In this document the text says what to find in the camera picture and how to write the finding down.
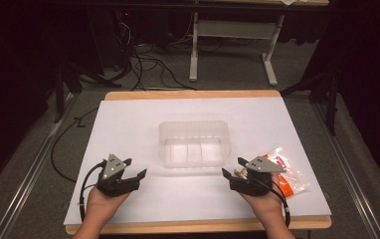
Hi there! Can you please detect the metal floor rail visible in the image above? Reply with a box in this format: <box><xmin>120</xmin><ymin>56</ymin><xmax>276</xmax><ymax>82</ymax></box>
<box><xmin>0</xmin><ymin>93</ymin><xmax>77</xmax><ymax>239</ymax></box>
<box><xmin>311</xmin><ymin>99</ymin><xmax>380</xmax><ymax>239</ymax></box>

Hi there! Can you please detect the black floor cable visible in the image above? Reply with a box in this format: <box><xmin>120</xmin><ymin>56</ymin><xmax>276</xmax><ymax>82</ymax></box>
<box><xmin>50</xmin><ymin>107</ymin><xmax>100</xmax><ymax>183</ymax></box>

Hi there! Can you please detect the tangle of black cables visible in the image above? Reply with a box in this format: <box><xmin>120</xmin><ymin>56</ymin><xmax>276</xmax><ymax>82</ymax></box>
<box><xmin>112</xmin><ymin>19</ymin><xmax>198</xmax><ymax>92</ymax></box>

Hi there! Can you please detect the white paper sheet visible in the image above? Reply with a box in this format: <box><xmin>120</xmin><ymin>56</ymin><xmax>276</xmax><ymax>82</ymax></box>
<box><xmin>63</xmin><ymin>97</ymin><xmax>332</xmax><ymax>226</ymax></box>

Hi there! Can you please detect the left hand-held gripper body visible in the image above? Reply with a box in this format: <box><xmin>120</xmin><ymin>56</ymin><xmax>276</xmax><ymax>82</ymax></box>
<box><xmin>96</xmin><ymin>153</ymin><xmax>141</xmax><ymax>197</ymax></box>

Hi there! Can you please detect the person's right hand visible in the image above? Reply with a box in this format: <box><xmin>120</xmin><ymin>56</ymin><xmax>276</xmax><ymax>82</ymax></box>
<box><xmin>241</xmin><ymin>173</ymin><xmax>286</xmax><ymax>222</ymax></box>

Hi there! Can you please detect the clear plastic container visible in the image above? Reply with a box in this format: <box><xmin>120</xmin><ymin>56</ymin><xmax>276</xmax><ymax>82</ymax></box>
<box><xmin>157</xmin><ymin>119</ymin><xmax>230</xmax><ymax>169</ymax></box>

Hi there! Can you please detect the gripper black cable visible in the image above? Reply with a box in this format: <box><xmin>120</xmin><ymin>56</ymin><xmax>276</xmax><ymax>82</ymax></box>
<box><xmin>251</xmin><ymin>177</ymin><xmax>291</xmax><ymax>229</ymax></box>
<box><xmin>78</xmin><ymin>160</ymin><xmax>108</xmax><ymax>222</ymax></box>

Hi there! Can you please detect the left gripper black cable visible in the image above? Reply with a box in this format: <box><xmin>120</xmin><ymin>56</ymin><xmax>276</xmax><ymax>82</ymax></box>
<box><xmin>78</xmin><ymin>160</ymin><xmax>108</xmax><ymax>222</ymax></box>

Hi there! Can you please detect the clear orange snack packet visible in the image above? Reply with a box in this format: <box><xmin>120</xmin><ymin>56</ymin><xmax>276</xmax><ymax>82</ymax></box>
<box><xmin>262</xmin><ymin>146</ymin><xmax>310</xmax><ymax>199</ymax></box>

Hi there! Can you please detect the black stand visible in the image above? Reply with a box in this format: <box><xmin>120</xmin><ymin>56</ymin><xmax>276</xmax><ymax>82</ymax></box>
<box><xmin>53</xmin><ymin>61</ymin><xmax>84</xmax><ymax>124</ymax></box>
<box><xmin>280</xmin><ymin>69</ymin><xmax>341</xmax><ymax>137</ymax></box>

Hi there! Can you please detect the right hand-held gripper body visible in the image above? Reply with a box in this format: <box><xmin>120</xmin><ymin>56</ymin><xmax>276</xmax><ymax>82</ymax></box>
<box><xmin>230</xmin><ymin>156</ymin><xmax>286</xmax><ymax>197</ymax></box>

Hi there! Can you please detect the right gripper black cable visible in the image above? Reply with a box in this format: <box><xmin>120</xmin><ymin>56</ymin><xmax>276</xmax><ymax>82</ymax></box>
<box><xmin>251</xmin><ymin>177</ymin><xmax>291</xmax><ymax>229</ymax></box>

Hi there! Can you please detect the white metal desk frame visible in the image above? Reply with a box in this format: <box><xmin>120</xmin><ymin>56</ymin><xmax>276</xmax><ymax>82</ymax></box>
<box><xmin>188</xmin><ymin>11</ymin><xmax>285</xmax><ymax>88</ymax></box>

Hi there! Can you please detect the person's left hand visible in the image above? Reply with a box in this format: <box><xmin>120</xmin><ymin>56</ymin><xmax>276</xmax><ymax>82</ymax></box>
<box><xmin>87</xmin><ymin>187</ymin><xmax>131</xmax><ymax>218</ymax></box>

